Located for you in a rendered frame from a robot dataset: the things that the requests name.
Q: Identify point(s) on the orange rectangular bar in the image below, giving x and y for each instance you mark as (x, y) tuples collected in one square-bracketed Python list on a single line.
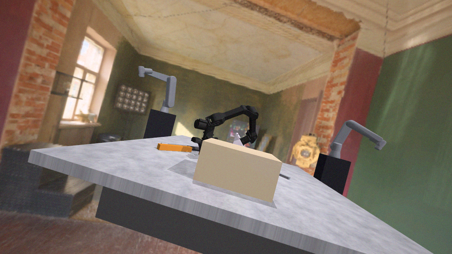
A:
[(169, 147)]

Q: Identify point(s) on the tan rectangular box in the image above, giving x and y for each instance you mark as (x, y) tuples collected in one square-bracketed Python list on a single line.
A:
[(239, 169)]

